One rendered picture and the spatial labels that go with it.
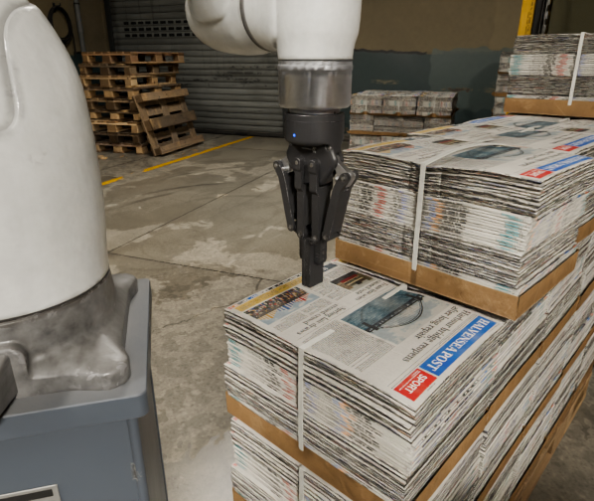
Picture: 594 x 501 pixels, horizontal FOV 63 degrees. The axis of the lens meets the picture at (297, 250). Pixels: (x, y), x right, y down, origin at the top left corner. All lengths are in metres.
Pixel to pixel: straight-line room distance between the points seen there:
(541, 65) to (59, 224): 1.51
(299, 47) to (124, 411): 0.41
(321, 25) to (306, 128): 0.11
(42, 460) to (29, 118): 0.24
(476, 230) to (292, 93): 0.39
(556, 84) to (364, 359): 1.18
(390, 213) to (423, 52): 6.80
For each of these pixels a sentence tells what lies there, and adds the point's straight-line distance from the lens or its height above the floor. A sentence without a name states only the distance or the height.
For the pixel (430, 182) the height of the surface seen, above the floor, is 1.03.
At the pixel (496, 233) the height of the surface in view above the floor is 0.97.
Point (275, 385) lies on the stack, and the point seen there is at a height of 0.73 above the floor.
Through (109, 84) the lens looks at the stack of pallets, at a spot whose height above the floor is 0.90.
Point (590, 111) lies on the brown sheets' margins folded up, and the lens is 1.66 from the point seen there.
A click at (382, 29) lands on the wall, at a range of 7.77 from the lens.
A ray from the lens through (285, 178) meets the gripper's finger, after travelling 0.67.
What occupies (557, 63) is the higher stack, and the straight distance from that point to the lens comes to 1.69.
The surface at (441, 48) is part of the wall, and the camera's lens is 7.63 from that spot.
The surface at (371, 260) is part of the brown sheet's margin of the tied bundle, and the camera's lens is 0.96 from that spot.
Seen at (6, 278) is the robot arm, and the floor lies 1.09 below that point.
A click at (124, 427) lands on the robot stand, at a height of 0.96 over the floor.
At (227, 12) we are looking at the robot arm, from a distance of 0.68.
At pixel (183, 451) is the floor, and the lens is 1.80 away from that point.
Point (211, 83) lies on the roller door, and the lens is 8.77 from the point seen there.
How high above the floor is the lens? 1.22
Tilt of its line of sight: 22 degrees down
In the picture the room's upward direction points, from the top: straight up
